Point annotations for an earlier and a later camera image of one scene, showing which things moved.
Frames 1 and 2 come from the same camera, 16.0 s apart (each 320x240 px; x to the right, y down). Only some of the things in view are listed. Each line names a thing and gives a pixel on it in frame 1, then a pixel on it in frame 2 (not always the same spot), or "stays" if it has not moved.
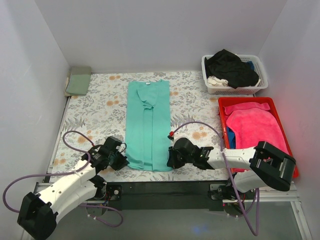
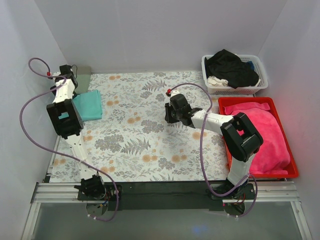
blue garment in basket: (251, 65) stays
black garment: (224, 65) stays
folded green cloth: (78, 80) stays
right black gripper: (172, 157) → (169, 113)
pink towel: (254, 123) stays
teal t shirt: (148, 124) → (89, 104)
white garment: (214, 81) stays
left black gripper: (119, 160) → (67, 70)
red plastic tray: (222, 101) stays
